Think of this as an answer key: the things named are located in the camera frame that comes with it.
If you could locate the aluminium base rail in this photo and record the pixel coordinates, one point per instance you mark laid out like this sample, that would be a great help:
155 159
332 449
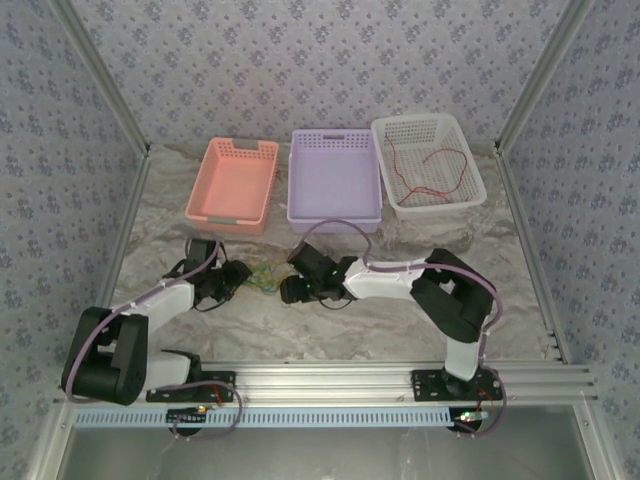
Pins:
325 385

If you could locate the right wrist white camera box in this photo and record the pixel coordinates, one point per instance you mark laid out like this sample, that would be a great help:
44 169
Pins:
294 252

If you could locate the purple plastic basket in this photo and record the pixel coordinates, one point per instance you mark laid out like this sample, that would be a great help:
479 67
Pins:
332 185

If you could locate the grey metal panel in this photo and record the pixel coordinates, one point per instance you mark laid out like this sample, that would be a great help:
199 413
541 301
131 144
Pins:
325 455

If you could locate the white plastic mesh basket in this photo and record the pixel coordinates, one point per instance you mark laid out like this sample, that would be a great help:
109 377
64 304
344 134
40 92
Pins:
430 200

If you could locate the small black controller board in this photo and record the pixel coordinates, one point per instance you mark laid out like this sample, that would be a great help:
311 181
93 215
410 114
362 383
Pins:
187 415
470 419

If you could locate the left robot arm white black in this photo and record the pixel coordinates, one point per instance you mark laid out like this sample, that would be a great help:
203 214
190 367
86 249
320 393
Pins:
100 365

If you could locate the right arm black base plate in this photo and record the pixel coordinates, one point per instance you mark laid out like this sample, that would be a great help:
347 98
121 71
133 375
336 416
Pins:
425 387

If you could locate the pink plastic basket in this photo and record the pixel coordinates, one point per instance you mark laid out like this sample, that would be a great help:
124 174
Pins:
230 185

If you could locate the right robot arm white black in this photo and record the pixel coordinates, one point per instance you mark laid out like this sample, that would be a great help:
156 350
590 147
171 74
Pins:
450 300

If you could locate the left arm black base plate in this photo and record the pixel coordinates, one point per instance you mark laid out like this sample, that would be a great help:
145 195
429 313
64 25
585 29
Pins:
227 380

